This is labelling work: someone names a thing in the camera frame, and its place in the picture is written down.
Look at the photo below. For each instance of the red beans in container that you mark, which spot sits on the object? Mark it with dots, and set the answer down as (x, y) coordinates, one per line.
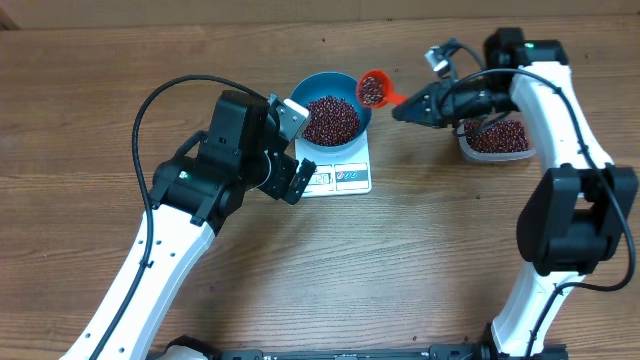
(504, 137)

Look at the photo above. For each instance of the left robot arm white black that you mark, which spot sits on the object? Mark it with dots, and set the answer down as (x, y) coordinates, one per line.
(192, 195)

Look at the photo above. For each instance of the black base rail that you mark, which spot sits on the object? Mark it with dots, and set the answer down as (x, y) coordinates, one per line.
(186, 347)

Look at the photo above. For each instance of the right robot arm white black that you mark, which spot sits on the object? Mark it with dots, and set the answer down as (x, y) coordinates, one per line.
(577, 215)

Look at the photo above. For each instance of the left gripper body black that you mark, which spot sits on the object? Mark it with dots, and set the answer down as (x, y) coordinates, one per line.
(274, 177)

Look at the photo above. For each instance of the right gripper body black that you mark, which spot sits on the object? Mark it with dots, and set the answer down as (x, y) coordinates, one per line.
(432, 104)

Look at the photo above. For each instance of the clear plastic container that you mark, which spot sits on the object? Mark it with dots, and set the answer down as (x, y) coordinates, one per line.
(476, 157)

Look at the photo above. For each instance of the red beans in bowl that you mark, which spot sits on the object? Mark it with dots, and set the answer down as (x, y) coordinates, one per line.
(333, 122)

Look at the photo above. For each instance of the white digital kitchen scale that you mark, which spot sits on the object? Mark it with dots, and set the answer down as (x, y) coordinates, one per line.
(340, 170)

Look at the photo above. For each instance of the orange measuring scoop blue handle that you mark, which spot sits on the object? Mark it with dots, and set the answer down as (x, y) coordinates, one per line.
(391, 97)

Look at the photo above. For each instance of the red beans in scoop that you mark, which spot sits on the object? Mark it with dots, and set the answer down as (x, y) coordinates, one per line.
(370, 91)

